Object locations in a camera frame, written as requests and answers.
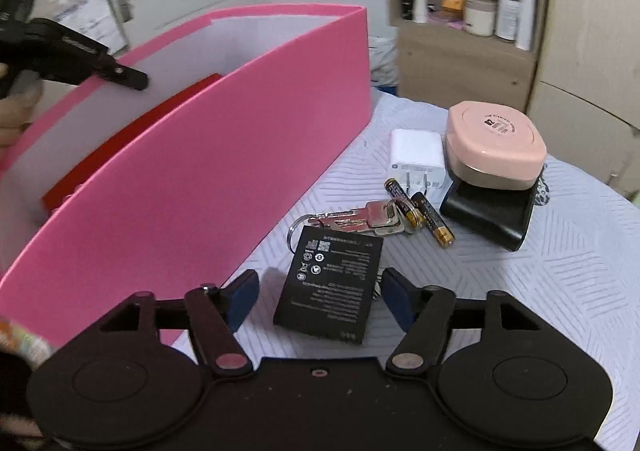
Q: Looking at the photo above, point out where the white bottle red cap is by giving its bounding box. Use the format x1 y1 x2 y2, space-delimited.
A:
495 0 521 42

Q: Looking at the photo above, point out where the pink compact case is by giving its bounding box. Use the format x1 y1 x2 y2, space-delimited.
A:
444 100 548 191

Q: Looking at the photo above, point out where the white lidded jar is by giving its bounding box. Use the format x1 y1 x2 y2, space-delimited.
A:
462 0 497 37

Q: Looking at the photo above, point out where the light wooden wardrobe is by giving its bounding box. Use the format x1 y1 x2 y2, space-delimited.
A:
522 0 640 202

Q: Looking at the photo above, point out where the pink flat box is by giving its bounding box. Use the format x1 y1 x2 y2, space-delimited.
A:
427 6 466 29

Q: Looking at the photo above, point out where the wooden shelf unit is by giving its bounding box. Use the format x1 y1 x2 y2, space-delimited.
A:
382 0 551 114

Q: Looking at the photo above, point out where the bunch of keys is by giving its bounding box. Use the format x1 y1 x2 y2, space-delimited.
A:
286 198 407 257

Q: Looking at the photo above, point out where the white printed poster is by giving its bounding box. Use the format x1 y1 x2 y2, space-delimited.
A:
47 0 128 59

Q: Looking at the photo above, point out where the black phone battery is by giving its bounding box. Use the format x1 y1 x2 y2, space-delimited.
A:
272 225 385 346

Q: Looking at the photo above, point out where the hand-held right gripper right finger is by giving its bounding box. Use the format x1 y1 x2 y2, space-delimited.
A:
381 267 543 377

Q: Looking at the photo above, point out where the white charger plug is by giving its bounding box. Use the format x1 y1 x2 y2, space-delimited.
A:
386 128 446 197

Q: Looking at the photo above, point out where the person's left hand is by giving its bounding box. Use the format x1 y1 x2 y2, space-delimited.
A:
0 62 45 148

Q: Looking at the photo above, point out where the white printed package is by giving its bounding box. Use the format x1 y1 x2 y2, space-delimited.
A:
371 34 401 94

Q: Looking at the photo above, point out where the white patterned tablecloth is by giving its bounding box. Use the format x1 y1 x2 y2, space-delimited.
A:
160 91 640 451

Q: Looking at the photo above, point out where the black plastic case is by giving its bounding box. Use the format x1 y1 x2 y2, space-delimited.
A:
439 166 548 252

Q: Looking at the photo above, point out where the tall white tube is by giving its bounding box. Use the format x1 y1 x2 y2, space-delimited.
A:
515 0 537 52

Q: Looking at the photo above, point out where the black and gold battery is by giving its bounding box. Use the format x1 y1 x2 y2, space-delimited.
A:
411 191 457 248
384 178 426 232

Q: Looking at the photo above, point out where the pink cardboard box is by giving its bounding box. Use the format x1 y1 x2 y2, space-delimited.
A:
0 4 372 349

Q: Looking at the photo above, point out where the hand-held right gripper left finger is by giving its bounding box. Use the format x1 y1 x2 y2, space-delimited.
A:
100 268 261 379

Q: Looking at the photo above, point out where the floral blanket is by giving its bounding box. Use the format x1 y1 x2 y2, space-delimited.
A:
0 318 58 367

